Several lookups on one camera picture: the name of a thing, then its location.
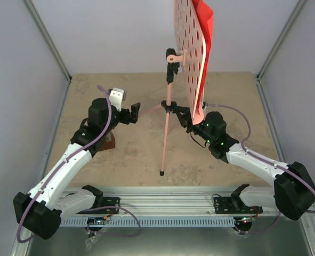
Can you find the clear plastic metronome cover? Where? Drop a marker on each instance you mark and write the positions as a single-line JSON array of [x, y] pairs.
[[109, 137]]

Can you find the clear plastic bag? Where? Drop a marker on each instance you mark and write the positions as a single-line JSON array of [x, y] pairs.
[[92, 240]]

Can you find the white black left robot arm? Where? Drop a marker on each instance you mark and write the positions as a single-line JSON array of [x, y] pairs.
[[42, 209]]

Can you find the grey slotted cable duct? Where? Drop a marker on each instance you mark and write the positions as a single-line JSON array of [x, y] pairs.
[[145, 222]]

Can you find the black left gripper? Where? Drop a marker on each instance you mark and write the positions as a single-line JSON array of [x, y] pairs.
[[127, 119]]

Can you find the aluminium right corner frame post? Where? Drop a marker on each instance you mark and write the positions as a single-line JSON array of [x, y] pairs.
[[269, 77]]

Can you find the black mounting plate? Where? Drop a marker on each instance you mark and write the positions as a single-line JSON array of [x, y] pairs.
[[224, 205], [106, 201]]

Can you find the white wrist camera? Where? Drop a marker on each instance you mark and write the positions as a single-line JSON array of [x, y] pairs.
[[204, 107], [117, 96]]

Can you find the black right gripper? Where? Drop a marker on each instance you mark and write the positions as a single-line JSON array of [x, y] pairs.
[[185, 119]]

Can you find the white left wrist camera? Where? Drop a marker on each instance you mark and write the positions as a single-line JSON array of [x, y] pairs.
[[117, 96]]

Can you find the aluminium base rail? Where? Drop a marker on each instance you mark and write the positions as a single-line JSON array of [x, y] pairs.
[[169, 201]]

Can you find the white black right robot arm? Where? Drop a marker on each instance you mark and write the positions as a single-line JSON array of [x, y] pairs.
[[291, 191]]

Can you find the brown wooden metronome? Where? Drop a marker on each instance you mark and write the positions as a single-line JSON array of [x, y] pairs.
[[108, 145]]

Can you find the aluminium left corner frame post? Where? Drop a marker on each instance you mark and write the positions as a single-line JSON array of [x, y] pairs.
[[47, 38]]

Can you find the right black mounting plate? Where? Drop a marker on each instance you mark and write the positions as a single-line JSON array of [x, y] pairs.
[[224, 205]]

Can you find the pink music stand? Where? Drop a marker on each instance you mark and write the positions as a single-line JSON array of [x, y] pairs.
[[189, 59]]

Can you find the aluminium corner frame post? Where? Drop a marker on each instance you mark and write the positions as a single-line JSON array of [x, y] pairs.
[[47, 38], [269, 77]]

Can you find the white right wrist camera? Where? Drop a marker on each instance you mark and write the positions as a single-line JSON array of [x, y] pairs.
[[204, 107]]

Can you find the red paper sheet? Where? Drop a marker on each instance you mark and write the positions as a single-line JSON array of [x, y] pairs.
[[206, 20]]

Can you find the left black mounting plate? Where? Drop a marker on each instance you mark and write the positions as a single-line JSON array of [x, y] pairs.
[[106, 201]]

